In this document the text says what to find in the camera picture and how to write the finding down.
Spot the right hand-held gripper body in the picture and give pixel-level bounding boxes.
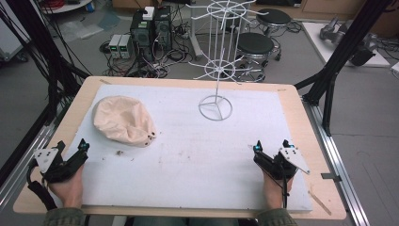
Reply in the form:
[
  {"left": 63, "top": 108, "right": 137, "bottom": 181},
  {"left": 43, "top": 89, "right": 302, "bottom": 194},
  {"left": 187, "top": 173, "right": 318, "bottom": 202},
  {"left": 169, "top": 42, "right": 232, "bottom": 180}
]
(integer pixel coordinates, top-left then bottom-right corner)
[{"left": 265, "top": 146, "right": 311, "bottom": 190}]

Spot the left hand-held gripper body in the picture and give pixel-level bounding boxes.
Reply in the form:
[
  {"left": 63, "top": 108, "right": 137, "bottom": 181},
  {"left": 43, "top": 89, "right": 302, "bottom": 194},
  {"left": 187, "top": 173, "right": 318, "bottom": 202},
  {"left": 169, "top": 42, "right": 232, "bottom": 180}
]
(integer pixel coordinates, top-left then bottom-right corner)
[{"left": 33, "top": 147, "right": 87, "bottom": 185}]

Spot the beige cloth hat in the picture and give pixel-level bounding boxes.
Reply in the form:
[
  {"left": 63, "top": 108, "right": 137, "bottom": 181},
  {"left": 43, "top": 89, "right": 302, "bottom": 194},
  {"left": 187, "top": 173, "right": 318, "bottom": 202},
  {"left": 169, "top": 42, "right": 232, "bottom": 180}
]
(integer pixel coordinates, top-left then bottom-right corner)
[{"left": 92, "top": 95, "right": 158, "bottom": 149}]

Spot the white wire display rack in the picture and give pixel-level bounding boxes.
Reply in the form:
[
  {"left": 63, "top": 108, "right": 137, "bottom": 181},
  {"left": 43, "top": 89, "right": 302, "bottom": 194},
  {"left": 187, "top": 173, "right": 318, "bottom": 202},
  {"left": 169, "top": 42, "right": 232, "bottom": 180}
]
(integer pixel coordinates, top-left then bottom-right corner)
[{"left": 185, "top": 0, "right": 270, "bottom": 122}]

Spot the person's right hand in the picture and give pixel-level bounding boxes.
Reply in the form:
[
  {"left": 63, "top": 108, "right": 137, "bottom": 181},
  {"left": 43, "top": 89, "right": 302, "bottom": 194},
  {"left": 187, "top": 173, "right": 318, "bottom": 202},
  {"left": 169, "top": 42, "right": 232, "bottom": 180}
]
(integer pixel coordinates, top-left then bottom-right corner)
[{"left": 262, "top": 170, "right": 295, "bottom": 210}]

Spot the person's left hand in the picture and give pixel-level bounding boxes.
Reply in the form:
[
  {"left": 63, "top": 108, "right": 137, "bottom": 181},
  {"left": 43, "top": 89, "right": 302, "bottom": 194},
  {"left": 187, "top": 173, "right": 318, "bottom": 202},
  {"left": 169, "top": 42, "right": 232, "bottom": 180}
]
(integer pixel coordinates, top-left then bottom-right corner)
[{"left": 47, "top": 164, "right": 86, "bottom": 209}]

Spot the wooden table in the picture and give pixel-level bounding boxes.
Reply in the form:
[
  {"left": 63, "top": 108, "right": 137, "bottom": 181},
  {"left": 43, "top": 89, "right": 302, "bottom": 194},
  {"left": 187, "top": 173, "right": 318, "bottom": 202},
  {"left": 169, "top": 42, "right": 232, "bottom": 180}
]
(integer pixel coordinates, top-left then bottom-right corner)
[{"left": 12, "top": 75, "right": 348, "bottom": 221}]

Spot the thin wooden stick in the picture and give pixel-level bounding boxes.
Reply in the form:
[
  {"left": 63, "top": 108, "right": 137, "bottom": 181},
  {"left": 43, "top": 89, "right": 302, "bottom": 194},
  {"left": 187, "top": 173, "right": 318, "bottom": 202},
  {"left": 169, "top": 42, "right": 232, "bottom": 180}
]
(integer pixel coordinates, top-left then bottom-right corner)
[{"left": 308, "top": 190, "right": 333, "bottom": 217}]

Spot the white foam mat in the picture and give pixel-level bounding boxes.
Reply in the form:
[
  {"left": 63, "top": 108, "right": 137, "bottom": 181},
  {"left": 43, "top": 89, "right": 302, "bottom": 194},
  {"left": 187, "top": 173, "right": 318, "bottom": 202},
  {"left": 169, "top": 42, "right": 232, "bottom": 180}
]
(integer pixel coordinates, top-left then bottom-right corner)
[{"left": 51, "top": 83, "right": 314, "bottom": 215}]

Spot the black round stool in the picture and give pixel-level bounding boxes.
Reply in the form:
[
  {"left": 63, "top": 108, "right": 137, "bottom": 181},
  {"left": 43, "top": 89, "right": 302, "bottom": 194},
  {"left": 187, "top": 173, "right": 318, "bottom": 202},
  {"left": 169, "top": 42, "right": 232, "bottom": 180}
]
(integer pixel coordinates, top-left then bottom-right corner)
[
  {"left": 235, "top": 31, "right": 278, "bottom": 83},
  {"left": 255, "top": 8, "right": 294, "bottom": 36}
]

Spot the white floor board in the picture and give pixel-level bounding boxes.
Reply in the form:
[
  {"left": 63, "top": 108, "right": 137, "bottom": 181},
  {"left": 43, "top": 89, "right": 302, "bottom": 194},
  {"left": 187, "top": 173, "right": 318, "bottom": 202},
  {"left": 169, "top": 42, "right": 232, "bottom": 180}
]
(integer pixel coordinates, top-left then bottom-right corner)
[{"left": 301, "top": 21, "right": 391, "bottom": 69}]

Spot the grey power supply unit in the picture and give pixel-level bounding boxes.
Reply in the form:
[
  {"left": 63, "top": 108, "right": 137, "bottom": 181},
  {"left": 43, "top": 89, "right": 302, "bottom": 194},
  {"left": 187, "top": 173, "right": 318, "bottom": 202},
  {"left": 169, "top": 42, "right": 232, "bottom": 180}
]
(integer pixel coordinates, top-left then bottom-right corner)
[
  {"left": 107, "top": 33, "right": 122, "bottom": 59},
  {"left": 119, "top": 34, "right": 135, "bottom": 59}
]

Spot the grey equipment case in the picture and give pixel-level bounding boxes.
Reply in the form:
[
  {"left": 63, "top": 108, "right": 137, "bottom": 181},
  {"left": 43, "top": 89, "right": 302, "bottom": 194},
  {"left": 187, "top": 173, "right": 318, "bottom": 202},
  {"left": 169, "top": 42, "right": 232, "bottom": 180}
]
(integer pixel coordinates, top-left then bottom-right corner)
[{"left": 0, "top": 17, "right": 30, "bottom": 63}]

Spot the clear plastic sheet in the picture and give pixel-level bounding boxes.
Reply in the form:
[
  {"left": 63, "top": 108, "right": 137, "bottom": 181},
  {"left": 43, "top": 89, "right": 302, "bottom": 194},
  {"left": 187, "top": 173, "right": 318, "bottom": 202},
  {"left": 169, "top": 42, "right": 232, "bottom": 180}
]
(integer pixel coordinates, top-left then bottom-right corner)
[{"left": 57, "top": 19, "right": 105, "bottom": 41}]

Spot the black computer tower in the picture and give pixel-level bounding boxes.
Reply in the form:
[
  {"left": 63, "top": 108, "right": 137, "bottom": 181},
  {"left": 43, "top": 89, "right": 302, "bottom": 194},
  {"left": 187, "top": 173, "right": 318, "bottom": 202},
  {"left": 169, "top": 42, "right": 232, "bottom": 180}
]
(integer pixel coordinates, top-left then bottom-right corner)
[
  {"left": 129, "top": 10, "right": 156, "bottom": 61},
  {"left": 153, "top": 5, "right": 174, "bottom": 52}
]

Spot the white metal stand leg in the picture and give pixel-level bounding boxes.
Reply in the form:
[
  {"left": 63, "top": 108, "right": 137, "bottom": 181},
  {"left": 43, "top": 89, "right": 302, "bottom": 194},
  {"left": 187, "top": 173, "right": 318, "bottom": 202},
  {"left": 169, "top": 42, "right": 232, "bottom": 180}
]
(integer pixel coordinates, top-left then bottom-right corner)
[{"left": 187, "top": 6, "right": 205, "bottom": 61}]

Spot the round white table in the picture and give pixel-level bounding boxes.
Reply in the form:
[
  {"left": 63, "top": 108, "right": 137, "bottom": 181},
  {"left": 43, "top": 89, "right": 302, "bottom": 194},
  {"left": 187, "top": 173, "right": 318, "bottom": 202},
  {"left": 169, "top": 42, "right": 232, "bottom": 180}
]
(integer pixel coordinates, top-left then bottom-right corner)
[{"left": 39, "top": 0, "right": 96, "bottom": 15}]

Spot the aluminium rail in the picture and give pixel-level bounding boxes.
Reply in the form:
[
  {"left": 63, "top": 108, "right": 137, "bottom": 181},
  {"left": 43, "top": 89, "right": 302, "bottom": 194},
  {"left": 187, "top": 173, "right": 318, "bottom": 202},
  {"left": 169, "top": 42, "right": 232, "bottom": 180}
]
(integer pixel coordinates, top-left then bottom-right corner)
[
  {"left": 0, "top": 121, "right": 65, "bottom": 212},
  {"left": 301, "top": 96, "right": 372, "bottom": 226}
]

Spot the black metal frame post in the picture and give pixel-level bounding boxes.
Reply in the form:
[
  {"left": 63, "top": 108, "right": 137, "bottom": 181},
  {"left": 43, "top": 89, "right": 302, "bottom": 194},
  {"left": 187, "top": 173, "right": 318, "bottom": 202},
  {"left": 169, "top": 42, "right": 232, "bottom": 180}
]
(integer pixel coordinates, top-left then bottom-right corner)
[
  {"left": 0, "top": 0, "right": 92, "bottom": 126},
  {"left": 294, "top": 0, "right": 393, "bottom": 137}
]

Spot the tangle of floor cables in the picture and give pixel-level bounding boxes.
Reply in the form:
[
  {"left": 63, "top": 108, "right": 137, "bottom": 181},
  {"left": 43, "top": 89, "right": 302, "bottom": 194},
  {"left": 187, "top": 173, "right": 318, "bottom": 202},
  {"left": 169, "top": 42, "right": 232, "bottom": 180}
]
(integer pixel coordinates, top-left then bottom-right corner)
[{"left": 100, "top": 37, "right": 196, "bottom": 79}]

